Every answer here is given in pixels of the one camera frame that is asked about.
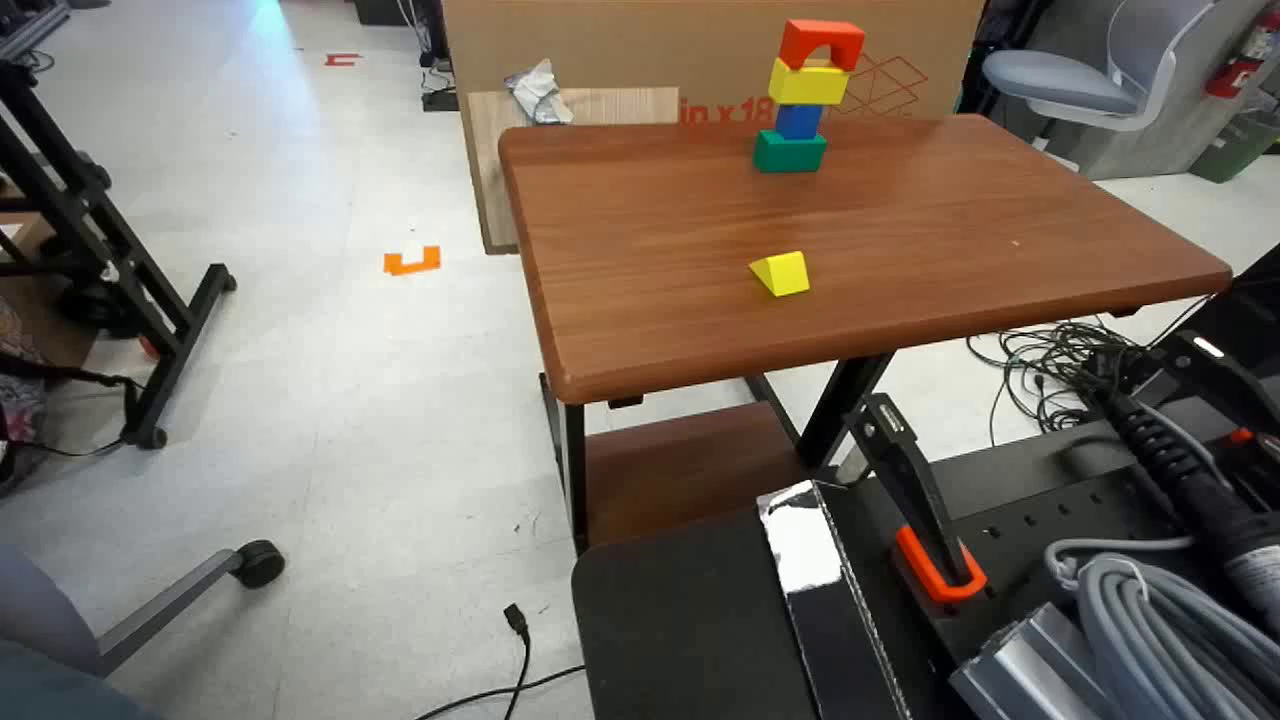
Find blue cube block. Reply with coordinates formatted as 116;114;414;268
770;99;827;145

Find yellow rectangular block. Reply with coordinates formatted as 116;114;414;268
763;56;852;114

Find red arch block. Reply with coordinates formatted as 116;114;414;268
777;15;866;78

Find brown wooden table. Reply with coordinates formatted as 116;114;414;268
537;349;901;552

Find yellow wedge block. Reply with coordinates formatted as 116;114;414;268
742;249;814;303

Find shiny metal plate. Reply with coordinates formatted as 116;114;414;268
755;476;910;720

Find green block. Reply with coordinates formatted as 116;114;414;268
746;126;833;181

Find orange U-shaped floor piece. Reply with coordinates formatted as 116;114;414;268
380;244;447;282

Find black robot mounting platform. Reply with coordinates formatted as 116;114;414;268
571;244;1280;720

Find crumpled white plastic bag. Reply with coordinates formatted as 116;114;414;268
504;56;575;131

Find large cardboard box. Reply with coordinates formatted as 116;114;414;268
435;0;991;137

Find black metal stand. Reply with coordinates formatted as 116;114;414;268
0;51;240;452

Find pale blue office chair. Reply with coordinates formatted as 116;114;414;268
980;0;1225;176

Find grey office chair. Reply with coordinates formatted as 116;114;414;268
0;532;289;720

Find green plastic bin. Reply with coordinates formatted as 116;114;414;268
1187;114;1280;189

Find red fire extinguisher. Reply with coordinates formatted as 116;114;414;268
1202;13;1280;104

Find black floor cable with plug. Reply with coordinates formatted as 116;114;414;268
411;602;590;720

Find black clamp orange handle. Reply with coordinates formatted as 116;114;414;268
844;393;991;611

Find tangled black floor cables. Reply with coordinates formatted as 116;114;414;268
964;315;1164;437

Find black ribbed cable hose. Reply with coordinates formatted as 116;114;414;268
1076;373;1280;604

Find grey coiled cable bundle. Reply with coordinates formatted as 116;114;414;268
1045;532;1280;720

